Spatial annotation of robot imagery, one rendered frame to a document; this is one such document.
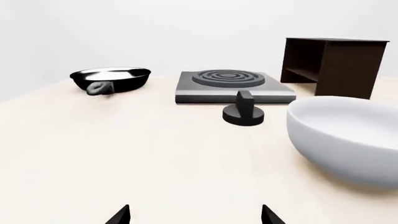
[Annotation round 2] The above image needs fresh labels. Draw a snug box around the grey electric stove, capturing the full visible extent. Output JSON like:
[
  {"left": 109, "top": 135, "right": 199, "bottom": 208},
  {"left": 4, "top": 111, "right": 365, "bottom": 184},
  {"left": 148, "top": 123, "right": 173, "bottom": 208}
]
[{"left": 174, "top": 69, "right": 297, "bottom": 106}]

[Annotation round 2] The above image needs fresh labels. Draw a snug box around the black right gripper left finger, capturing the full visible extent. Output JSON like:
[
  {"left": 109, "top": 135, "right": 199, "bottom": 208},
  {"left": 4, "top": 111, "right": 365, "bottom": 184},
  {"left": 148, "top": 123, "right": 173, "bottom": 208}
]
[{"left": 104, "top": 203, "right": 131, "bottom": 224}]

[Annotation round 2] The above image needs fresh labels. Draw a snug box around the white bowl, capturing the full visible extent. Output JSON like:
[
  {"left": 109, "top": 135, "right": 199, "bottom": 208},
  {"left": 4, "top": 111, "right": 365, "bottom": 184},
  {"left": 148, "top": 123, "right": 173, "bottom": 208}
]
[{"left": 286, "top": 95, "right": 398, "bottom": 189}]

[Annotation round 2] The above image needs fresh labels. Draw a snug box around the black frying pan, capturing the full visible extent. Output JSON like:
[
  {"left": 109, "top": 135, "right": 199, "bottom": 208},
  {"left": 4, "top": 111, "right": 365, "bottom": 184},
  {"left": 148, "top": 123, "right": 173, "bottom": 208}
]
[{"left": 69, "top": 67, "right": 152, "bottom": 96}]

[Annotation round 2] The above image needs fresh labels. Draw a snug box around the dark brown wooden shelf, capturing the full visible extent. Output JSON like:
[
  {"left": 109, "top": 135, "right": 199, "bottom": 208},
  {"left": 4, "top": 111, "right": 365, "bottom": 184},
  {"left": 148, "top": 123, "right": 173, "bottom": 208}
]
[{"left": 280, "top": 37, "right": 391, "bottom": 100}]

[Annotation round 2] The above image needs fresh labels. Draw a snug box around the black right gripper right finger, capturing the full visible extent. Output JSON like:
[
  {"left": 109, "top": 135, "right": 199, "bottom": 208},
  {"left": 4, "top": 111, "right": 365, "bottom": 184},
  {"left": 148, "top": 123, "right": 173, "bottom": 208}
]
[{"left": 261, "top": 203, "right": 287, "bottom": 224}]

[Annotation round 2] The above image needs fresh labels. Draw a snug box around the black stove knob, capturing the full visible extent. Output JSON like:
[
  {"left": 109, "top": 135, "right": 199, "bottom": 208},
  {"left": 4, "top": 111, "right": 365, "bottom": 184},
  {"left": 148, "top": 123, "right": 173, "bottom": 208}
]
[{"left": 222, "top": 90, "right": 266, "bottom": 127}]

